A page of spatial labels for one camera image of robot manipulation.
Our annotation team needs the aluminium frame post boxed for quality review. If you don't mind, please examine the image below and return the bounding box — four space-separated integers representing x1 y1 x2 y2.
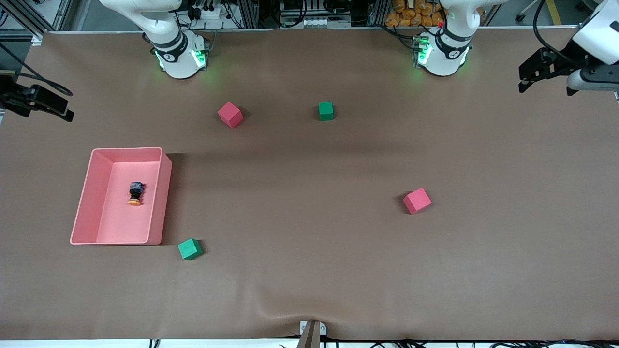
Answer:
10 0 73 34
237 0 259 29

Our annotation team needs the bag of orange items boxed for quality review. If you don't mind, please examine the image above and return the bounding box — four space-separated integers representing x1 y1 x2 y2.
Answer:
385 0 445 28

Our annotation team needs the pink plastic tray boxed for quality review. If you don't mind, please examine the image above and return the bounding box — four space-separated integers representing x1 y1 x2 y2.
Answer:
70 147 173 246

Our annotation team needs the office chair caster base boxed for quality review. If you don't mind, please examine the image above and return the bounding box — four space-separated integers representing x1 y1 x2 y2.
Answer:
515 0 542 23

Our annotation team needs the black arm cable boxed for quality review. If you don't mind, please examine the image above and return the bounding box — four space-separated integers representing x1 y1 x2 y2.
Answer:
533 0 588 66
0 43 74 97

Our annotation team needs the white terminal block row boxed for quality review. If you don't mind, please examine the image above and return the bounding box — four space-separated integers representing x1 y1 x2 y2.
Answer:
280 17 351 29

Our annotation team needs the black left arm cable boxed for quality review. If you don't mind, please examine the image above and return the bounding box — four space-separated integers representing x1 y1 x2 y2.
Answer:
533 0 588 66

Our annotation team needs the white power strip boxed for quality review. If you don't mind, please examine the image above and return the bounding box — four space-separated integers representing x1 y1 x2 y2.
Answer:
186 2 233 20

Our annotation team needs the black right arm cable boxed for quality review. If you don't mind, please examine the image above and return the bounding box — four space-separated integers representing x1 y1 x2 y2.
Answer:
0 43 74 97

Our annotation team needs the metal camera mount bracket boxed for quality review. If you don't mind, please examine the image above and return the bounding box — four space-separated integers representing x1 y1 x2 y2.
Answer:
300 320 327 348

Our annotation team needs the yellow push button black body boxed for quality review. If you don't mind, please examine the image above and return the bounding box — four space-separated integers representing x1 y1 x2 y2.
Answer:
128 181 145 207

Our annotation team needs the pink foam cube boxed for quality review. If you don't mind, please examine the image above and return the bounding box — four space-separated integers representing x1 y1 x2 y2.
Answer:
403 188 432 215
217 101 244 129

